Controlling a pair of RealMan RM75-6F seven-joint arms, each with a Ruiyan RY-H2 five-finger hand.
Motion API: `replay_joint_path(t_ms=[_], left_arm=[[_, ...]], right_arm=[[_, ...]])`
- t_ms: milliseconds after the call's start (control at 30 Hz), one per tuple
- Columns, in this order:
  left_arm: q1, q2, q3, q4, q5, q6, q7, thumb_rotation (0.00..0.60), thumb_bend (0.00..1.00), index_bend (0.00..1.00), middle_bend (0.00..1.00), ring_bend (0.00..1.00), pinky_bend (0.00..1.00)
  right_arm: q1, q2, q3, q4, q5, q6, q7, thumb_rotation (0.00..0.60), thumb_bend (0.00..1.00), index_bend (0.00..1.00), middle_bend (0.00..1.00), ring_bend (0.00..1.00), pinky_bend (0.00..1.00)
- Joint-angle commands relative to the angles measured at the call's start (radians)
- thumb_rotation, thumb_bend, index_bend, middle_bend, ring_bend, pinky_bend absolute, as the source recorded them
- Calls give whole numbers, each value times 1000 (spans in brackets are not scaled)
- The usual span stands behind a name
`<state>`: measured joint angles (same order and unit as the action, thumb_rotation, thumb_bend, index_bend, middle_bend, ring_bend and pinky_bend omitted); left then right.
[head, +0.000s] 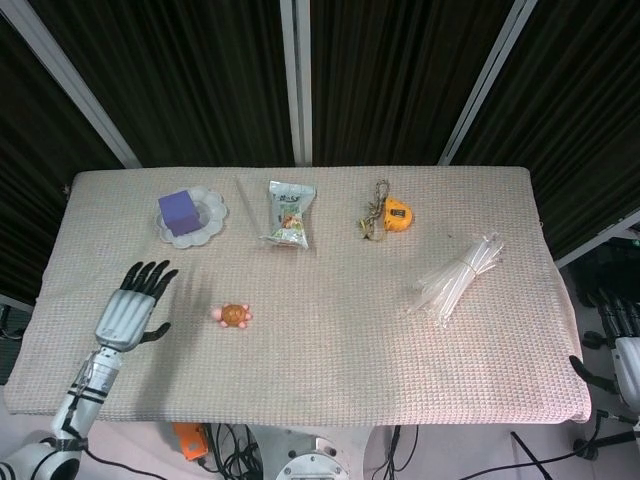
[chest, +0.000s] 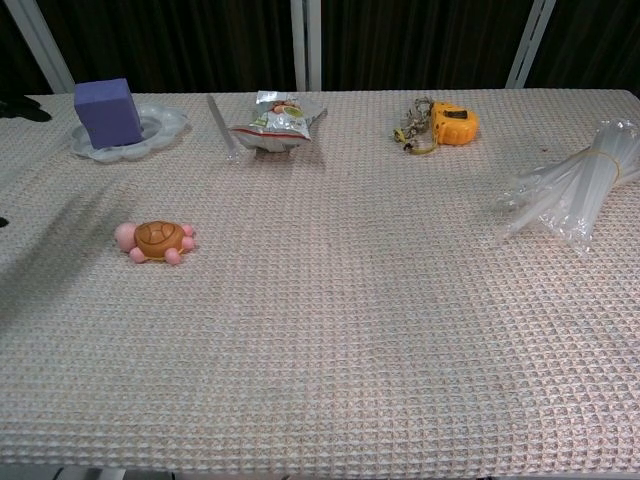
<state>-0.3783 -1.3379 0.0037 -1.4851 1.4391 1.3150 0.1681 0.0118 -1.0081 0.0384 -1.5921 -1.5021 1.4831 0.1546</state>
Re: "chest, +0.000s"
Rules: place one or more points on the clear plastic tube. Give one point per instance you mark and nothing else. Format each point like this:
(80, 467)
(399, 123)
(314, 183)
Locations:
(220, 125)

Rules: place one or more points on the silver green snack packet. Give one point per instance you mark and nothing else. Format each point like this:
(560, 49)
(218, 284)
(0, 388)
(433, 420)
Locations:
(280, 125)

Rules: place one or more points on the beige woven table mat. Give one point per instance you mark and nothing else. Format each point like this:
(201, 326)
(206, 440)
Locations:
(320, 310)

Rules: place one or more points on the white frame post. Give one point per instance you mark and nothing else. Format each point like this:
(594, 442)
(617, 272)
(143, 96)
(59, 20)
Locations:
(42, 50)
(306, 45)
(530, 45)

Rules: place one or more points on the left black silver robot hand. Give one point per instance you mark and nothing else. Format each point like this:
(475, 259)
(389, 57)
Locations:
(22, 107)

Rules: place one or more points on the yellow tape measure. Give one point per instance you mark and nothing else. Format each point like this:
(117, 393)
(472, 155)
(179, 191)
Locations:
(455, 125)

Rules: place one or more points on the bundle of clear straws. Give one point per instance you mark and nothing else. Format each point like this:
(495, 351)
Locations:
(580, 185)

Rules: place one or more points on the orange toy figure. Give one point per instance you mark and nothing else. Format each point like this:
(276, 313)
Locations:
(157, 240)

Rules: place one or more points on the purple foam cube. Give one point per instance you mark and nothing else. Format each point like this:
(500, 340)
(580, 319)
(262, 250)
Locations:
(107, 115)

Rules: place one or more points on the white flower-shaped plastic plate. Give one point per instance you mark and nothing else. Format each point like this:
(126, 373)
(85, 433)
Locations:
(160, 125)

